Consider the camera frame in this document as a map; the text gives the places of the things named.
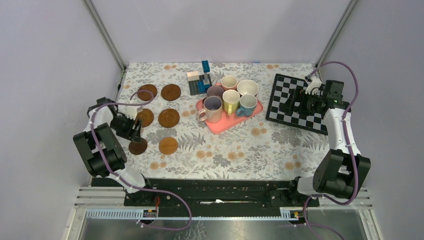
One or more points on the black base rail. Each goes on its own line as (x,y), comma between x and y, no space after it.
(219,198)

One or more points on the light wooden coaster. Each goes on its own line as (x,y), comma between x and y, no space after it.
(168,145)

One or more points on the yellow mug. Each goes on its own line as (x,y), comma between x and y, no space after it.
(231,100)

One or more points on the dark brown wooden coaster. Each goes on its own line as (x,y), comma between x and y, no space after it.
(169,118)
(145,96)
(171,92)
(146,116)

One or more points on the tall pink beige mug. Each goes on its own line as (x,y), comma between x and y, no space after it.
(211,111)

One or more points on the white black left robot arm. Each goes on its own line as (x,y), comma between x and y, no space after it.
(99,147)

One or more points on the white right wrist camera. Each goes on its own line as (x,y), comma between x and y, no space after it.
(314,84)

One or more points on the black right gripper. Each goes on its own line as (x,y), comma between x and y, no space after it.
(298,96)

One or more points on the building block model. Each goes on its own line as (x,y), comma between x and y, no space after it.
(199,81)

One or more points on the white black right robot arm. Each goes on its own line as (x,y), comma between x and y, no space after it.
(343,170)

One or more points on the blue floral mug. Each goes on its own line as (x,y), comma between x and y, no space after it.
(247,105)

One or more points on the white cream cup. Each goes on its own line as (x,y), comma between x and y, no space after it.
(247,87)

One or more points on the mauve mug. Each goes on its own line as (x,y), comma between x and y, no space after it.
(215,91)

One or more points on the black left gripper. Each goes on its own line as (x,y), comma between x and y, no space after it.
(133,134)

